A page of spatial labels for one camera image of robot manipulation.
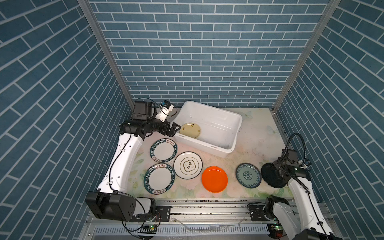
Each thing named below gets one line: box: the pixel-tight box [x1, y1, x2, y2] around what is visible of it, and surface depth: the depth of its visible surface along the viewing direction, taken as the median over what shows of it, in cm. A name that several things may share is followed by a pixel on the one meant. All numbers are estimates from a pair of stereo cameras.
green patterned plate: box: [235, 162, 262, 189], surface depth 88 cm
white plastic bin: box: [173, 100, 243, 159], surface depth 107 cm
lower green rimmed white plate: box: [143, 163, 176, 195], surface depth 86 cm
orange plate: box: [201, 166, 228, 194], surface depth 87 cm
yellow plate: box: [179, 122, 201, 139], surface depth 110 cm
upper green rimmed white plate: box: [149, 138, 178, 163], surface depth 99 cm
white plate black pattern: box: [173, 151, 203, 180], surface depth 92 cm
